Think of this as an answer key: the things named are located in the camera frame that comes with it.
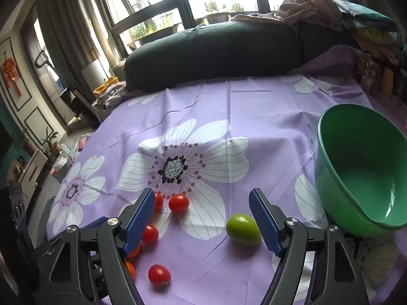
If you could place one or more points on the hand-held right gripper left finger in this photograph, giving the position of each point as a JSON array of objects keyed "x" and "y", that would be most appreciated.
[{"x": 140, "y": 219}]

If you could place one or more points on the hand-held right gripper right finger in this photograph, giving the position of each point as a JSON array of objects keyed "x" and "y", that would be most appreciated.
[{"x": 264, "y": 222}]

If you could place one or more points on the red cherry tomato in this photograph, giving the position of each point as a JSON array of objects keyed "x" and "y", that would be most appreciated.
[
  {"x": 151, "y": 233},
  {"x": 158, "y": 201},
  {"x": 159, "y": 275},
  {"x": 178, "y": 202}
]

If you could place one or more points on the green oval fruit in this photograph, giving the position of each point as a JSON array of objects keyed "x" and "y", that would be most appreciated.
[{"x": 243, "y": 228}]

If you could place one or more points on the small orange kumquat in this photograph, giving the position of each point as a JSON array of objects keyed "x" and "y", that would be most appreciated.
[{"x": 135, "y": 251}]

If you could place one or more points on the orange cherry tomato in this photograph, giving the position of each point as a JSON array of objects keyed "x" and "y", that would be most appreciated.
[{"x": 131, "y": 271}]

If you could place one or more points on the green plastic bowl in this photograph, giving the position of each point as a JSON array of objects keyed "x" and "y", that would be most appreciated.
[{"x": 359, "y": 165}]

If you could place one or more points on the white cabinet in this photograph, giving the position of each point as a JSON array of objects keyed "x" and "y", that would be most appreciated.
[{"x": 28, "y": 171}]

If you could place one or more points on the potted green plant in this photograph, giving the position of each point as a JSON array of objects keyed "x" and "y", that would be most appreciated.
[{"x": 51, "y": 143}]

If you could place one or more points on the white plastic bag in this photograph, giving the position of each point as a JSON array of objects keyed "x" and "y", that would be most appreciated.
[{"x": 66, "y": 153}]

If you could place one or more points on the purple floral bed sheet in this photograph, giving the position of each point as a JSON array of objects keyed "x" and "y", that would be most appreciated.
[{"x": 254, "y": 117}]

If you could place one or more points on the patterned clothes pile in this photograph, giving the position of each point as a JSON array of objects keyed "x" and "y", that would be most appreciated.
[{"x": 111, "y": 97}]

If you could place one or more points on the yellow cloth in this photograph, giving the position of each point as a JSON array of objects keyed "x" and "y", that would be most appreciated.
[{"x": 105, "y": 86}]

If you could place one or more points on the white panel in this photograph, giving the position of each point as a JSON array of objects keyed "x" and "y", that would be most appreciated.
[{"x": 93, "y": 71}]

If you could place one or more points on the dark grey ribbed cushion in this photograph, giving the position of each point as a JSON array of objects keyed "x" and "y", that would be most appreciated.
[
  {"x": 213, "y": 50},
  {"x": 324, "y": 46}
]

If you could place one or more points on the clear snack bag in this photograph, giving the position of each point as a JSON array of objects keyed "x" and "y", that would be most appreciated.
[{"x": 368, "y": 70}]

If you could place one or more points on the grey curtain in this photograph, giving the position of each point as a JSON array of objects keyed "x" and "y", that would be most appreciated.
[{"x": 63, "y": 22}]

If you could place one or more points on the pink crumpled cloth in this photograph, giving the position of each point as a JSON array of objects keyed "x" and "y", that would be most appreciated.
[{"x": 305, "y": 9}]

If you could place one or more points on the black framed window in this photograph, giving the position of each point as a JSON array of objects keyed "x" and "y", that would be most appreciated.
[{"x": 187, "y": 3}]

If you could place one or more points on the teal patterned blanket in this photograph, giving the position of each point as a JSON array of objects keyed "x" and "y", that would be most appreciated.
[{"x": 368, "y": 19}]

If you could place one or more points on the red knot wall ornament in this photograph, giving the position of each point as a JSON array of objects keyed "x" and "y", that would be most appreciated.
[{"x": 11, "y": 73}]

